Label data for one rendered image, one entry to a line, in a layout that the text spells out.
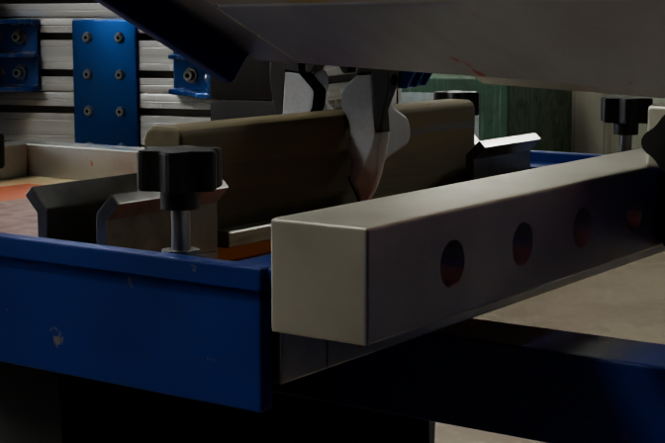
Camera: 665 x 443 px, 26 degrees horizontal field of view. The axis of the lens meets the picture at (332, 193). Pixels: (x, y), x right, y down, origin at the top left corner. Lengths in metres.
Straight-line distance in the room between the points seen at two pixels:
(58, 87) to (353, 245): 1.24
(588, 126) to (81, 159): 8.29
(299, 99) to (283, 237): 0.42
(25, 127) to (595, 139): 8.03
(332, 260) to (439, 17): 0.26
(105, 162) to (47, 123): 0.33
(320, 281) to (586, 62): 0.30
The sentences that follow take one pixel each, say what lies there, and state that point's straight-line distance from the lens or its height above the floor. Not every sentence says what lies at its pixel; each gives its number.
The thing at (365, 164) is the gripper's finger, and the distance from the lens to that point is 0.99.
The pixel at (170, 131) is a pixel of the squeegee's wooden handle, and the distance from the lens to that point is 0.87.
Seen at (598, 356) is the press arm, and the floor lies 0.92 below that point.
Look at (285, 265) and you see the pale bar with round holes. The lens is 0.61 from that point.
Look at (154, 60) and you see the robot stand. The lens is 1.74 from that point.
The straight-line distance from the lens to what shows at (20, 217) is 1.26.
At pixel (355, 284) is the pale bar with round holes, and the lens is 0.59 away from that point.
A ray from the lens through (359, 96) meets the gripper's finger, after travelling 0.99.
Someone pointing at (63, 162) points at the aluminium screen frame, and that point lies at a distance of 1.55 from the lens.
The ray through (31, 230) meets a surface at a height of 0.95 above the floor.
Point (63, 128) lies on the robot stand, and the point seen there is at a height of 0.99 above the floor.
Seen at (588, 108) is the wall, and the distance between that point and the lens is 9.70.
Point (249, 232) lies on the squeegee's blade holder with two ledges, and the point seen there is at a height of 0.99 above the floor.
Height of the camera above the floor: 1.13
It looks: 7 degrees down
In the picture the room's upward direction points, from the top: straight up
